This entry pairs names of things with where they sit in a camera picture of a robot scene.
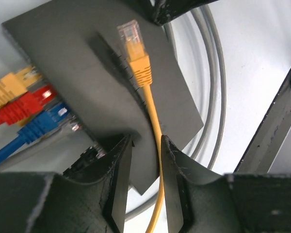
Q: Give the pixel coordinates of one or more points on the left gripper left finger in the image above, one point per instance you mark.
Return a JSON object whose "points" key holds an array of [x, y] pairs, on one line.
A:
{"points": [[91, 200]]}

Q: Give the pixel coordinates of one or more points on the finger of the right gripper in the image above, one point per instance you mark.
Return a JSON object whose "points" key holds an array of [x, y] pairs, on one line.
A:
{"points": [[266, 142]]}

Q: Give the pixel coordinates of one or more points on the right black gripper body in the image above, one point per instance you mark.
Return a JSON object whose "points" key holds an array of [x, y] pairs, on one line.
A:
{"points": [[164, 11]]}

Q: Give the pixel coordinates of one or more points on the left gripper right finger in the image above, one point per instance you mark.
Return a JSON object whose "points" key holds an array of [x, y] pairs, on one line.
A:
{"points": [[199, 200]]}

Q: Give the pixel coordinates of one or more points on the black network switch box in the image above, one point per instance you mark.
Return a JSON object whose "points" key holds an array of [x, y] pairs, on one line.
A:
{"points": [[75, 44]]}

